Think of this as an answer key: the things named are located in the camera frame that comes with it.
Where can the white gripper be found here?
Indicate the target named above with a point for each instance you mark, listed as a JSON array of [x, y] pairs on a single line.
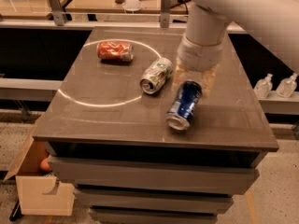
[[198, 55]]

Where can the cardboard box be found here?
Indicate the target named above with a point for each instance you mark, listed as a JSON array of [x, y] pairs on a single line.
[[39, 194]]

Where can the clear sanitizer bottle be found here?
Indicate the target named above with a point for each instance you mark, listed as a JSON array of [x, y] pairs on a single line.
[[287, 86], [263, 87]]

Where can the metal bracket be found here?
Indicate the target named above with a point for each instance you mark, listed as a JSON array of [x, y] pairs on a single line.
[[57, 12], [165, 13]]

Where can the silver green soda can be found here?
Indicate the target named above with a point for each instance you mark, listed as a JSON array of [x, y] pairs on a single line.
[[156, 75]]

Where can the left clear sanitizer bottle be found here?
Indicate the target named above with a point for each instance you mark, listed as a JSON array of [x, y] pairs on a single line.
[[263, 87]]

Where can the grey drawer cabinet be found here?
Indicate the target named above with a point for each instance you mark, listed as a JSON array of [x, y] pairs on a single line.
[[112, 142]]

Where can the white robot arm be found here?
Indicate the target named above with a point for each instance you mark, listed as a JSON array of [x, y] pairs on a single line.
[[273, 23]]

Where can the right clear sanitizer bottle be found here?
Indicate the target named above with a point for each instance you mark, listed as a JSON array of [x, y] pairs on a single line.
[[287, 86]]

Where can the blue pepsi can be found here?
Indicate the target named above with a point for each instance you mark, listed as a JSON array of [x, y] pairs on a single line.
[[180, 114]]

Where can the left metal bracket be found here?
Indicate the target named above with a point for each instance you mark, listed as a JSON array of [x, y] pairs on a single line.
[[57, 12]]

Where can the middle metal bracket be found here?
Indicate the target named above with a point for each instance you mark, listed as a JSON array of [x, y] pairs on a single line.
[[165, 13]]

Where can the orange soda can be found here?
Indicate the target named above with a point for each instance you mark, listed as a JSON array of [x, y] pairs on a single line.
[[115, 51]]

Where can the orange ball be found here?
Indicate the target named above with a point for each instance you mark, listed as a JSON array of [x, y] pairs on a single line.
[[44, 166]]

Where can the wooden desk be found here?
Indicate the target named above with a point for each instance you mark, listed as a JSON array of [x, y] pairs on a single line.
[[115, 6]]

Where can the clear plastic lid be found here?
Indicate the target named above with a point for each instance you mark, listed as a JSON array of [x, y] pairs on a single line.
[[132, 5]]

